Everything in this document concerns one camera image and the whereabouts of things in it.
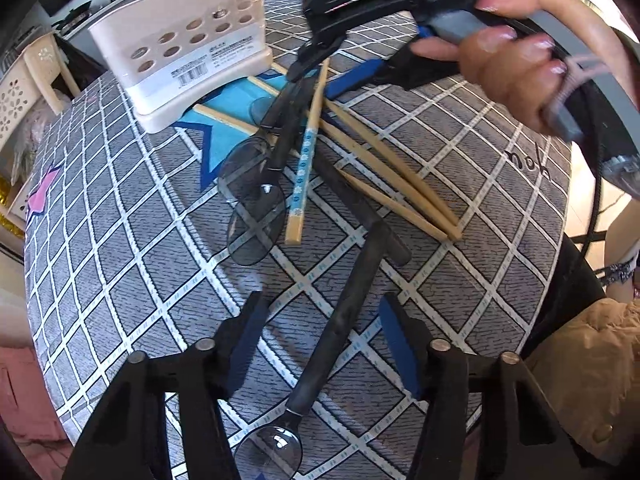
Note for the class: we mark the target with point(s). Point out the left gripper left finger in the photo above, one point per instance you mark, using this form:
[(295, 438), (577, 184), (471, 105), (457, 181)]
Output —
[(236, 342)]

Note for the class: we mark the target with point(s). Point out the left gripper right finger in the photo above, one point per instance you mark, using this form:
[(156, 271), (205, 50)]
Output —
[(408, 339)]

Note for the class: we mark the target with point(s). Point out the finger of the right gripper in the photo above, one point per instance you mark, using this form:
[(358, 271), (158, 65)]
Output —
[(355, 78)]

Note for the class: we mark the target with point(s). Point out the blue-patterned bamboo chopstick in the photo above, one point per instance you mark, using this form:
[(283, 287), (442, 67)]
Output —
[(295, 225)]

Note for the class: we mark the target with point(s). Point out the plain bamboo chopstick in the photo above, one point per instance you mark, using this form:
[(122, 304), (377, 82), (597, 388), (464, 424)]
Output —
[(431, 221), (225, 119), (392, 160)]

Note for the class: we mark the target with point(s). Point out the black-handled clear spoon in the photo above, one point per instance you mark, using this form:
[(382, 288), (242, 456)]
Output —
[(275, 450)]

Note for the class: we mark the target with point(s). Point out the person's right hand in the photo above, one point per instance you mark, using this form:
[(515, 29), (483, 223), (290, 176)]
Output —
[(521, 73)]

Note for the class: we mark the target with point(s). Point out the grey checked tablecloth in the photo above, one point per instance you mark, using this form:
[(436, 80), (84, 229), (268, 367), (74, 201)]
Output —
[(130, 254)]

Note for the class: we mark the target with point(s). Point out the cream plastic utensil holder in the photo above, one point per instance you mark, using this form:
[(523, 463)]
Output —
[(168, 54)]

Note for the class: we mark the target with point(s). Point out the tan jacket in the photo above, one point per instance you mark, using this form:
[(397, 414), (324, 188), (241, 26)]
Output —
[(589, 372)]

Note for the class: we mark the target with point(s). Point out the cream perforated plastic chair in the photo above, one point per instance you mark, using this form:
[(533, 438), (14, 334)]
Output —
[(30, 78)]

